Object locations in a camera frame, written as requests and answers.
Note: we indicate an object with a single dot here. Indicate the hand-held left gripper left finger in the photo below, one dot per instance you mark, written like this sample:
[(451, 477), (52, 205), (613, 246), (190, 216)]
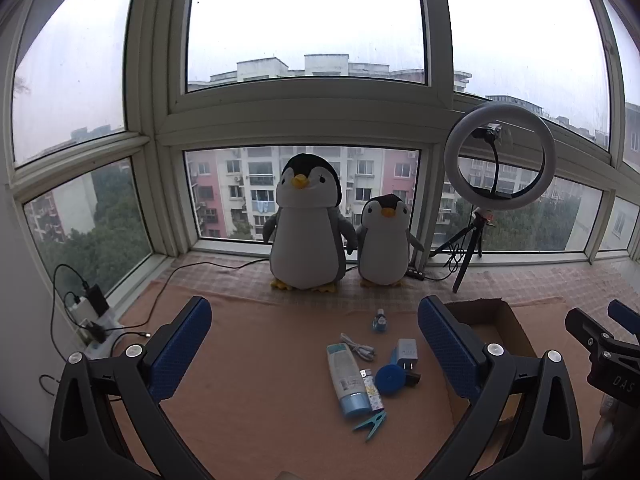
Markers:
[(180, 347)]

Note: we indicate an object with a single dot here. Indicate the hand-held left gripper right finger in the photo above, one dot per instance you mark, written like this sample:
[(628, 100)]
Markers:
[(445, 345)]

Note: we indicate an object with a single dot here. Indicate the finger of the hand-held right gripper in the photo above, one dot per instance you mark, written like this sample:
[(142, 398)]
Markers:
[(590, 332), (625, 316)]

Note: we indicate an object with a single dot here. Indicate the white wall charger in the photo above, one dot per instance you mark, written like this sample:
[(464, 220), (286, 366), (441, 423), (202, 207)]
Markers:
[(407, 352)]

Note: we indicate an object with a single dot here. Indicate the black cylinder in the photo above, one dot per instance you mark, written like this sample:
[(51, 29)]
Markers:
[(412, 378)]

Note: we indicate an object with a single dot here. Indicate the blue phone stand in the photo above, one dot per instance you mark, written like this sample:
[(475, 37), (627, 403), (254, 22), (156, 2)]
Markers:
[(393, 357)]

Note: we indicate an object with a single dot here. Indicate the cardboard box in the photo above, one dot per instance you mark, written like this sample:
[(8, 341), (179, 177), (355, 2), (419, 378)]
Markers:
[(502, 322)]

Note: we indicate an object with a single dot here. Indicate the round blue tape measure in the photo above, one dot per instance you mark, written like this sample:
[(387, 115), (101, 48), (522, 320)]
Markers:
[(390, 380)]

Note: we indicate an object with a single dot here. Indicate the patterned lighter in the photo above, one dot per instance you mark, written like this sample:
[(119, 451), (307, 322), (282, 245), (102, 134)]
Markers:
[(372, 392)]

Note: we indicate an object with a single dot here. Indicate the white and blue lotion tube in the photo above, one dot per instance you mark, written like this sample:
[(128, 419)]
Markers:
[(345, 380)]

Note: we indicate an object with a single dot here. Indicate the teal clothes peg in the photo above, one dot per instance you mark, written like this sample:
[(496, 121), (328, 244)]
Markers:
[(372, 422)]

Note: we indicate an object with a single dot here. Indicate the checked beige mat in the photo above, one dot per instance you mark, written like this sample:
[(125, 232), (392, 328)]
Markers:
[(550, 280)]

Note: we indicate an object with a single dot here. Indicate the small blue liquid bottle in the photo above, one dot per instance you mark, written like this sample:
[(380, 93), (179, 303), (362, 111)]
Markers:
[(379, 322)]

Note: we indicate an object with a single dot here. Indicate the black inline light controller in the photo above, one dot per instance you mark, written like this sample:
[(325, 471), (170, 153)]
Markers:
[(415, 273)]

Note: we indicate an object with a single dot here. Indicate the white power strip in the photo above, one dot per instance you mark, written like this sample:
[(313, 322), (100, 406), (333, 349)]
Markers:
[(102, 327)]

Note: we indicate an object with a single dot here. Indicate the black power adapter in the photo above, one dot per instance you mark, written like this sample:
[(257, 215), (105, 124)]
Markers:
[(96, 300)]

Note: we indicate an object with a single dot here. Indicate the black tripod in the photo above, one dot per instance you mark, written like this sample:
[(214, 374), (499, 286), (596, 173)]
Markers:
[(472, 245)]

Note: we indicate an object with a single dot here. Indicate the white plug adapter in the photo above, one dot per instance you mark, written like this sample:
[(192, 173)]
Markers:
[(79, 307)]

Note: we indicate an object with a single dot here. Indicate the small penguin plush toy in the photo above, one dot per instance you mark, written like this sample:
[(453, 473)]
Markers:
[(382, 250)]

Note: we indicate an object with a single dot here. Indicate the large penguin plush toy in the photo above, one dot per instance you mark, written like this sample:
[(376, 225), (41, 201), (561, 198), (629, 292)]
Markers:
[(305, 240)]

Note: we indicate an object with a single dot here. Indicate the black gooseneck phone clamp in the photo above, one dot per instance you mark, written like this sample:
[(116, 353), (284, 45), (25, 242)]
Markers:
[(496, 160)]

